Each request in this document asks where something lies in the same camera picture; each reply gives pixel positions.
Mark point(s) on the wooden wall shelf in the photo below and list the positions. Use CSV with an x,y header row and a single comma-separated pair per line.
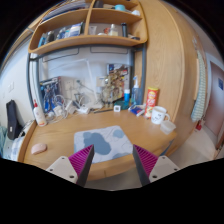
x,y
95,20

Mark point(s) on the black bag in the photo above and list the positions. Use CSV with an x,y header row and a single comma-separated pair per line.
x,y
14,127

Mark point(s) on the robot figure model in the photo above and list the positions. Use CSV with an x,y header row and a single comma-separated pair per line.
x,y
107,91

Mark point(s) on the white mug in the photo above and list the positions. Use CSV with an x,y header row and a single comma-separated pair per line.
x,y
159,114

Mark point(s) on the colourful poster box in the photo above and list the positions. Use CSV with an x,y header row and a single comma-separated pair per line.
x,y
120,79

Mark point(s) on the pink computer mouse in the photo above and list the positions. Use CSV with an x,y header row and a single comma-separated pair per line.
x,y
38,148

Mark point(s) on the grey blue mouse pad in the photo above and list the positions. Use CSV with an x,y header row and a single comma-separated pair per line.
x,y
109,143

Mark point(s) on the small white cube clock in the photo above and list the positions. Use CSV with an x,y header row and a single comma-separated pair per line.
x,y
117,108

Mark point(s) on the hanging checkered towel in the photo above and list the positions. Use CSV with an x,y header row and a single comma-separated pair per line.
x,y
198,109

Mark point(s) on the robot model kit box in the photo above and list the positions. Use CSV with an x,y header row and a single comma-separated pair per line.
x,y
49,89

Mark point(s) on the white lotion bottle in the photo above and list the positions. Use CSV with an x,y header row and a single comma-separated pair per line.
x,y
39,115

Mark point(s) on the red chips can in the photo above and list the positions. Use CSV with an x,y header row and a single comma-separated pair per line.
x,y
150,101

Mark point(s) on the brown door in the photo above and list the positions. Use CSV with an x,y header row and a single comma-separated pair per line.
x,y
215,109

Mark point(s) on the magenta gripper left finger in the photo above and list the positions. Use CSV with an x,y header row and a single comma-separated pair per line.
x,y
74,168

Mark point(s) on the clear plastic container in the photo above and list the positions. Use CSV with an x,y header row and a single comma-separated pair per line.
x,y
167,127

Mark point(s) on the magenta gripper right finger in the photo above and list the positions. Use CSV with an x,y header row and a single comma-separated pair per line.
x,y
150,167

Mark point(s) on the blue spray bottle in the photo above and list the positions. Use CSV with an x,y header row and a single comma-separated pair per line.
x,y
135,92

